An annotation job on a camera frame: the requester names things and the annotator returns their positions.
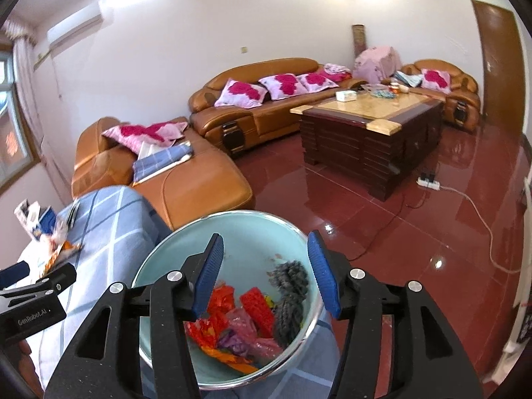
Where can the folded blue plaid cloth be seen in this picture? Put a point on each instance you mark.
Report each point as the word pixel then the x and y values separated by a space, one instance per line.
pixel 160 162

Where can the rolled bamboo mat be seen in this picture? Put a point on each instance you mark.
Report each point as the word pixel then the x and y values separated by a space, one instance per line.
pixel 359 39

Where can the light blue enamel basin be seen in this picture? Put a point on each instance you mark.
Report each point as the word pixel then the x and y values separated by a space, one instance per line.
pixel 249 237

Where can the clear plastic wrapper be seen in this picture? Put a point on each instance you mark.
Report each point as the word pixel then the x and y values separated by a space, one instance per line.
pixel 74 215

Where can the blue white milk carton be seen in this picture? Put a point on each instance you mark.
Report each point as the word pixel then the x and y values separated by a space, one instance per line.
pixel 35 220

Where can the yellow red snack wrapper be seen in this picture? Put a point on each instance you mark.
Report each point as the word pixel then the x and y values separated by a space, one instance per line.
pixel 257 307

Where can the brown wooden door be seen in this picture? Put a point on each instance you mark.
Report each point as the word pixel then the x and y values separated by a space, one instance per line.
pixel 498 70

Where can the orange leather armchair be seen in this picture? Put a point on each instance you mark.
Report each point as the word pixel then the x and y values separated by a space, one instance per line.
pixel 465 104

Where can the pink cloth cover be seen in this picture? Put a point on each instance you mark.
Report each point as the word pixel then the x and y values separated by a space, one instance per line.
pixel 378 62

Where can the blue white crumpled cloth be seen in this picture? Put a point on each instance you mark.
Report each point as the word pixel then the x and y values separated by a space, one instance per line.
pixel 407 79

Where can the white power strip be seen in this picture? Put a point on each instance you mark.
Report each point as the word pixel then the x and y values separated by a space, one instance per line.
pixel 428 182

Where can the pink floral blanket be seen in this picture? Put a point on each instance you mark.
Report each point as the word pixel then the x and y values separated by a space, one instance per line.
pixel 337 72

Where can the white wall air conditioner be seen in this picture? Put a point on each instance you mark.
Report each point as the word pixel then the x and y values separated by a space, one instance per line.
pixel 75 27

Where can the pink curtain valance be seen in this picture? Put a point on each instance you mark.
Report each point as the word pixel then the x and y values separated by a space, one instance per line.
pixel 16 31

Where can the small jar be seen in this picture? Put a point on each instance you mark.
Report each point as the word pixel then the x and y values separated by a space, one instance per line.
pixel 394 87

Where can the pink curtain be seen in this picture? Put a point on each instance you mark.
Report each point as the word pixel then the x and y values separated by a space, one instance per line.
pixel 29 91

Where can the orange leather three-seat sofa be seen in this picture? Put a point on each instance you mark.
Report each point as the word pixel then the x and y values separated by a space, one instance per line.
pixel 266 120

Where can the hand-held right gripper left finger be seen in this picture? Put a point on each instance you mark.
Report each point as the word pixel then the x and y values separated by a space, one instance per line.
pixel 210 276

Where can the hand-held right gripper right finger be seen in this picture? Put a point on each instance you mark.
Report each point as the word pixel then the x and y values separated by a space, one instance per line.
pixel 322 274

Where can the orange leather chaise sofa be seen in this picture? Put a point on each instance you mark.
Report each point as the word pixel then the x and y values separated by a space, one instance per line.
pixel 199 178

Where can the colourful small toy pile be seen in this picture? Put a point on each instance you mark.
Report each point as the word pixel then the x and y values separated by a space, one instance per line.
pixel 381 93

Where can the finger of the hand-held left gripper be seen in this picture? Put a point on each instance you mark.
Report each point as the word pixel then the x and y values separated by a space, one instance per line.
pixel 54 280
pixel 12 275

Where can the pink plastic bag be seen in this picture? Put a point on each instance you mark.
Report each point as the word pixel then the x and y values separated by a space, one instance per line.
pixel 257 343

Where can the pink floral pillow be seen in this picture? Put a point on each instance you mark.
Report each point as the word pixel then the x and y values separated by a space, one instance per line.
pixel 141 133
pixel 435 79
pixel 284 85
pixel 241 91
pixel 320 81

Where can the dark wooden coffee table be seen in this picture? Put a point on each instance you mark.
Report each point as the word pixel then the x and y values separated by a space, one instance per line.
pixel 353 153

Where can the white tissue box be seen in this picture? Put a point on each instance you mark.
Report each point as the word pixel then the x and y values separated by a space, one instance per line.
pixel 346 96

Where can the purple foil wrapper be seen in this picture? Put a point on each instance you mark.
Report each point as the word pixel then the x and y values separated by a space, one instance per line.
pixel 230 340

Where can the orange white wrapper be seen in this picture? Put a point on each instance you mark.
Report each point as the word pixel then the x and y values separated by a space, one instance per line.
pixel 62 253

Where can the sliding glass window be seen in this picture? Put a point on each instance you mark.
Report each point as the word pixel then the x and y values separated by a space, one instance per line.
pixel 12 141

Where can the white folded cloth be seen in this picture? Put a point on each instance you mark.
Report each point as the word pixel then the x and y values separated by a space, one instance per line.
pixel 147 149

